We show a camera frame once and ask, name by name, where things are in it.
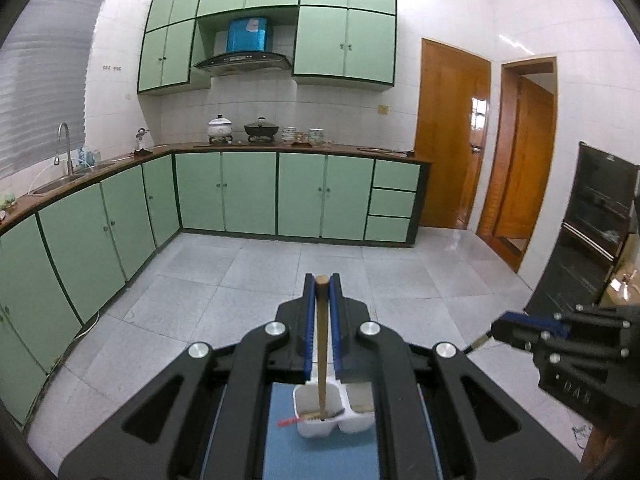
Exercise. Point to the blue tablecloth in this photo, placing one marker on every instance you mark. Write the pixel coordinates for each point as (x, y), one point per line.
(320, 460)

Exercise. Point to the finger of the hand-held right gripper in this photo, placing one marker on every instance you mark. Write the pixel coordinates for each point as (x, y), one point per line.
(535, 322)
(515, 337)

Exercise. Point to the gas stove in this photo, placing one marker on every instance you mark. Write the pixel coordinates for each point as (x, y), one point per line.
(240, 142)

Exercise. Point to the light wooden chopstick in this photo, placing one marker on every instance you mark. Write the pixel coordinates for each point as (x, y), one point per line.
(322, 350)

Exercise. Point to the black glass-front cabinet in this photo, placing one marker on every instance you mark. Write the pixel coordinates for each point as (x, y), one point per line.
(585, 240)

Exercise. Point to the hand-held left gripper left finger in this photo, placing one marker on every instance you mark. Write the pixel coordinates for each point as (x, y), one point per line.
(310, 320)

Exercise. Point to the open wooden door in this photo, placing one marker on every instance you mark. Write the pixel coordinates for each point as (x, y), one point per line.
(525, 170)

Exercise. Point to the black wok with lid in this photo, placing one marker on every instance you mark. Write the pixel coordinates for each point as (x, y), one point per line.
(261, 129)

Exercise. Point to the dish soap bottles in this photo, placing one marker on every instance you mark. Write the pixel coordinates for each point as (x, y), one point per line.
(87, 155)

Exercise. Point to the white plastic utensil holder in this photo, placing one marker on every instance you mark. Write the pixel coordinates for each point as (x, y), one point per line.
(320, 427)

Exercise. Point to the crumpled cloth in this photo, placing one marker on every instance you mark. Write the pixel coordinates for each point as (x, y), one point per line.
(7, 202)

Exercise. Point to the steel kitchen sink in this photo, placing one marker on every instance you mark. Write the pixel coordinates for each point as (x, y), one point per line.
(60, 182)

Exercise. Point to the red-tipped utensil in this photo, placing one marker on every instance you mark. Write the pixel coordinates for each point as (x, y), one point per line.
(310, 414)

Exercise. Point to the stack of patterned bowls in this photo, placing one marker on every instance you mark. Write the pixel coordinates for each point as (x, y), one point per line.
(288, 134)
(315, 135)

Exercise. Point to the white patterned rag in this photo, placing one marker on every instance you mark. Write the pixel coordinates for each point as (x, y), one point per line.
(580, 435)

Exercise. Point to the white cooking pot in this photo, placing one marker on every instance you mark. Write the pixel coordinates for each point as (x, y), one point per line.
(220, 127)

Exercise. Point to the grey window blind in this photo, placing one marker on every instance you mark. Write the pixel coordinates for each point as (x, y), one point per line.
(45, 85)

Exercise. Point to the closed wooden door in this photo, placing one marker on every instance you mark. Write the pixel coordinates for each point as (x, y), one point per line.
(445, 135)

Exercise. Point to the brass wall switch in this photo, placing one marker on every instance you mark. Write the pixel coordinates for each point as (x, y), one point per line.
(383, 109)

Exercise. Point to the green wall cabinets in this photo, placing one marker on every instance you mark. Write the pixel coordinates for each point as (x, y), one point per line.
(320, 40)

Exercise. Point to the green base cabinets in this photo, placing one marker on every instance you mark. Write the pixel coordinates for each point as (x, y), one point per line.
(250, 190)

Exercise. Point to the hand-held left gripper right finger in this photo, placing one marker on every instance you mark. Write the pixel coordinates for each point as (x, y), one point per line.
(336, 320)

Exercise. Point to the black range hood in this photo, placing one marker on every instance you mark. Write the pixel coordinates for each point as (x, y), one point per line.
(245, 62)

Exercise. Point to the brown cardboard box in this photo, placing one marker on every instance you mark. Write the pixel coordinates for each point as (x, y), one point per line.
(612, 450)

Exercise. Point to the metal kitchen faucet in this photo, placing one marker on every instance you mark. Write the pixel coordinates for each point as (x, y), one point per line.
(63, 127)

